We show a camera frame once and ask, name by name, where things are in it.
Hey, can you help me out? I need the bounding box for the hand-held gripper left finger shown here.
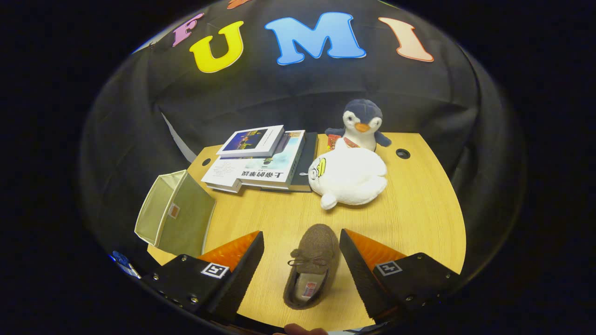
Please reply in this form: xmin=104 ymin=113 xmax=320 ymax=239
xmin=142 ymin=230 xmax=264 ymax=326

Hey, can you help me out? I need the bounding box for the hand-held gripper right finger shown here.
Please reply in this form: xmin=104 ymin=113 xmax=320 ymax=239
xmin=339 ymin=228 xmax=461 ymax=322

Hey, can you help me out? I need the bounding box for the brown fuzzy shoe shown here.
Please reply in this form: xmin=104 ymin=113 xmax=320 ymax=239
xmin=283 ymin=223 xmax=340 ymax=310

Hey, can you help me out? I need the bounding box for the green fabric storage box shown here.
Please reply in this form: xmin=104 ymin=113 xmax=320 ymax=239
xmin=134 ymin=170 xmax=217 ymax=258

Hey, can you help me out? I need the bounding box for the white seal plush toy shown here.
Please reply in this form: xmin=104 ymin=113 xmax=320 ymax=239
xmin=307 ymin=138 xmax=388 ymax=210

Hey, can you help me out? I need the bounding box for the blue cloth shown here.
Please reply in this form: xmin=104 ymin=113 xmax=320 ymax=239
xmin=109 ymin=251 xmax=140 ymax=279

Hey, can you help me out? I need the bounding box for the white book sky cover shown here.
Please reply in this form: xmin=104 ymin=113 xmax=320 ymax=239
xmin=240 ymin=130 xmax=306 ymax=189

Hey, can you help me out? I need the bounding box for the black notebook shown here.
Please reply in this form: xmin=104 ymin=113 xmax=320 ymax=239
xmin=261 ymin=133 xmax=319 ymax=193

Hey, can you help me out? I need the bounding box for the red paper card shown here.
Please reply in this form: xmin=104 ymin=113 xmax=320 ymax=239
xmin=327 ymin=134 xmax=359 ymax=150

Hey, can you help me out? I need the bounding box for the white book blue photo cover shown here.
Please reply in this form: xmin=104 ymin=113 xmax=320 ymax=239
xmin=217 ymin=125 xmax=285 ymax=159

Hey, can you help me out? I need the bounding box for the navy penguin plush toy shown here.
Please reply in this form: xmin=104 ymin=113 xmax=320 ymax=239
xmin=325 ymin=99 xmax=393 ymax=152

